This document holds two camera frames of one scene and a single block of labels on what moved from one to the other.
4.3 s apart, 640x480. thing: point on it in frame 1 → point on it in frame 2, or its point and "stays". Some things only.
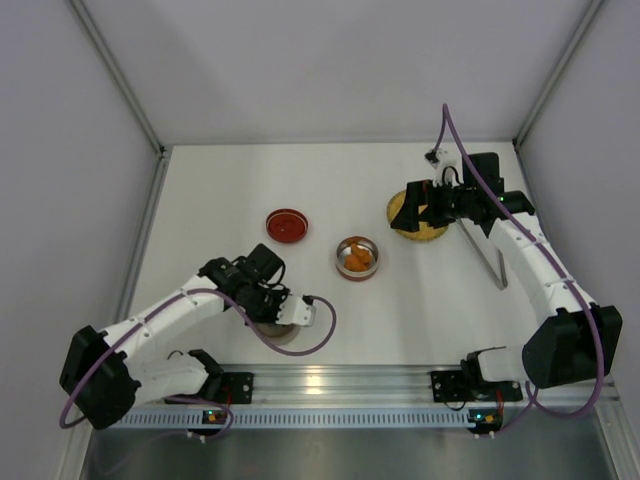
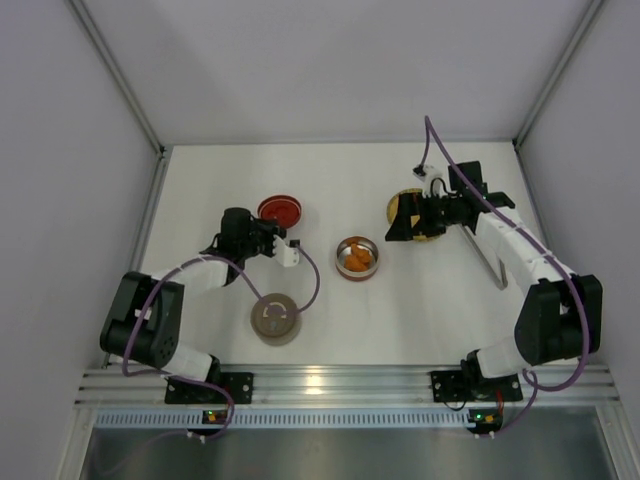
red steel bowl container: x=345 y=249 stays
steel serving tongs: x=502 y=285 stays
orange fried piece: x=358 y=251 stays
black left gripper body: x=265 y=310 → x=270 y=237
